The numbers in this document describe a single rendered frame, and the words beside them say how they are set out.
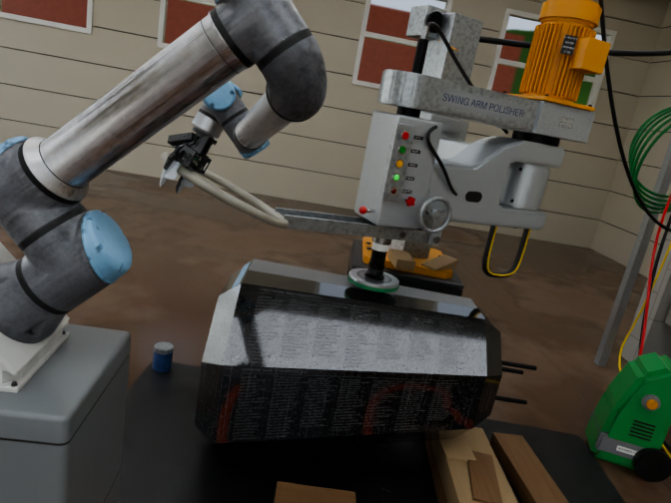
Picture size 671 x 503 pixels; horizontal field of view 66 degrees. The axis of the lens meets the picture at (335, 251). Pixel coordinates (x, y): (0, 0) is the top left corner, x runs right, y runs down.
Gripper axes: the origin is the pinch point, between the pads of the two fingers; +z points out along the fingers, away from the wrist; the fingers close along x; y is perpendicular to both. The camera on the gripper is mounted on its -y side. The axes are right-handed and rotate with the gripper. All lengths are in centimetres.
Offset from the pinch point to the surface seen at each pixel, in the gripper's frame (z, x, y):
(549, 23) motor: -128, 91, 42
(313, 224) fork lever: -11, 48, 22
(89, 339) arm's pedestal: 38, -25, 31
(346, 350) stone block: 23, 64, 53
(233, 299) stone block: 30, 43, 11
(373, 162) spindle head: -43, 63, 22
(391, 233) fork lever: -23, 76, 38
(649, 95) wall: -401, 739, -37
